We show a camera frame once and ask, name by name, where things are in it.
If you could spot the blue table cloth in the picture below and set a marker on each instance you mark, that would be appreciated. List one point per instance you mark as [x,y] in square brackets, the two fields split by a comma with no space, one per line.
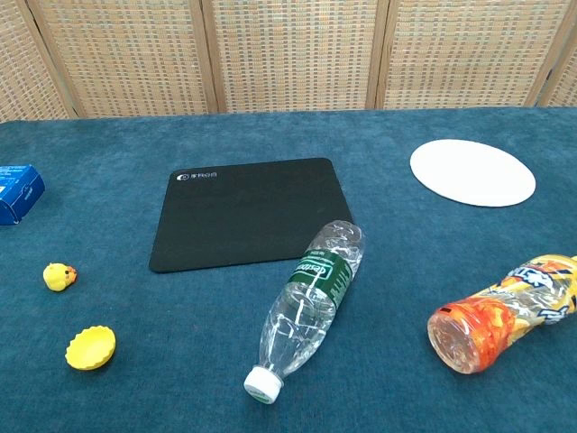
[135,397]

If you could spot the yellow scalloped plastic cap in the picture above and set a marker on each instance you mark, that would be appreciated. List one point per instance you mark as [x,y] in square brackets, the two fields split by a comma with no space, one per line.
[89,349]

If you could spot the clear green-label water bottle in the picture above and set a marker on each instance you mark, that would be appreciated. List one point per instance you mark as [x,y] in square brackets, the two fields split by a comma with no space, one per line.
[302,306]

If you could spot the orange yellow juice bottle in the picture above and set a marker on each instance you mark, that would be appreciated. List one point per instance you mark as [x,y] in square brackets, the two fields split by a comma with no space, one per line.
[478,325]

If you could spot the woven wooden folding screen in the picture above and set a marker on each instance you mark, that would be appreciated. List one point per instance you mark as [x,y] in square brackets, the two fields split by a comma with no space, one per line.
[288,54]

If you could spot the blue Oreo cookie box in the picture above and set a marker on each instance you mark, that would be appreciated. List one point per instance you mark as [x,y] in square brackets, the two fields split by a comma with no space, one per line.
[18,194]

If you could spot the small yellow rubber duck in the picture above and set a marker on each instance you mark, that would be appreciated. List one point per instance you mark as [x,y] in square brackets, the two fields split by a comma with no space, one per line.
[57,276]

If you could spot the white round plate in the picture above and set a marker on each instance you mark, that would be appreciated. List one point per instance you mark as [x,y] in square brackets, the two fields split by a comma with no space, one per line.
[471,173]

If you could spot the black mouse pad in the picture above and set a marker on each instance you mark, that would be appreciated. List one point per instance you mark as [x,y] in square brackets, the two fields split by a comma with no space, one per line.
[234,216]

